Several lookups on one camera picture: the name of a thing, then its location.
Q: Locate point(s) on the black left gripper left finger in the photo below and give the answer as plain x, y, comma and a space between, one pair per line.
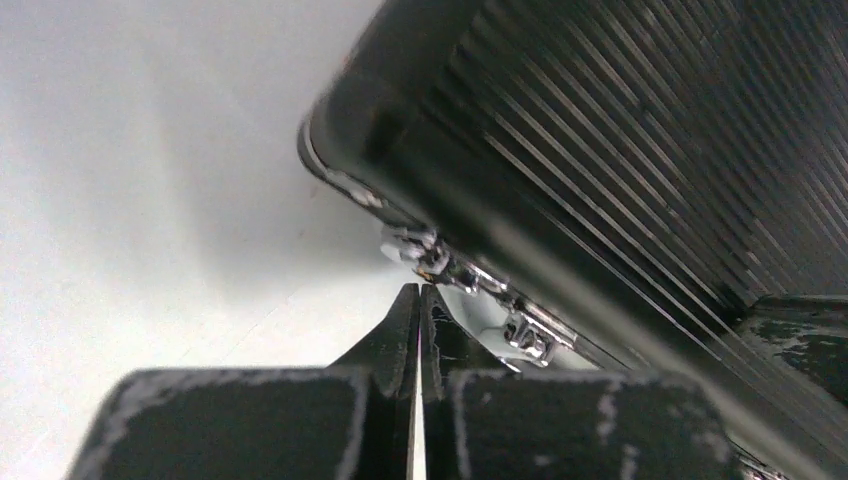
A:
353, 419

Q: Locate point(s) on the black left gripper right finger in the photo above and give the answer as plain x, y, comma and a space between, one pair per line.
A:
484, 421

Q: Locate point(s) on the black aluminium poker case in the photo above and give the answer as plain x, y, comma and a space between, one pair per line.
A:
645, 184

